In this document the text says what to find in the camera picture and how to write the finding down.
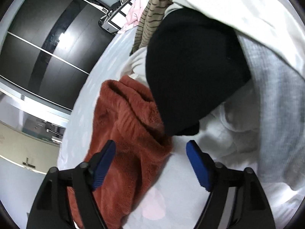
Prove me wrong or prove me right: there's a rust fleece sweater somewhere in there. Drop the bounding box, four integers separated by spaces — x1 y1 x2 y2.
83 76 172 228

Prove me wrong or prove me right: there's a beige door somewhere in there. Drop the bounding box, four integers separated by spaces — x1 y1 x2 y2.
0 123 59 174

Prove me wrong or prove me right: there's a pink blanket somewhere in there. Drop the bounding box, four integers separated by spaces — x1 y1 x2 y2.
118 0 149 34

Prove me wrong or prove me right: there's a black garment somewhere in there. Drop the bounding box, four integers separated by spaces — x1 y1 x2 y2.
145 8 251 136

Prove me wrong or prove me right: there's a polka dot bed sheet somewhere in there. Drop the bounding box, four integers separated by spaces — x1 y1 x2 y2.
57 26 301 229

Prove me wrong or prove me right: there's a white bedside shelf unit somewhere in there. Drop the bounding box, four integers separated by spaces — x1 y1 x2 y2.
98 0 136 35

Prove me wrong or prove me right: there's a dark sliding wardrobe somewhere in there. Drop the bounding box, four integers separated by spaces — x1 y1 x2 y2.
1 0 113 111

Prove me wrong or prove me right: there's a grey white garment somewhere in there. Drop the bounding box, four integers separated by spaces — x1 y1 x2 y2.
237 33 304 190

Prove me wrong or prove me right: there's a striped beige garment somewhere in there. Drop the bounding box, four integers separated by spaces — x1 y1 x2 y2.
130 0 173 55

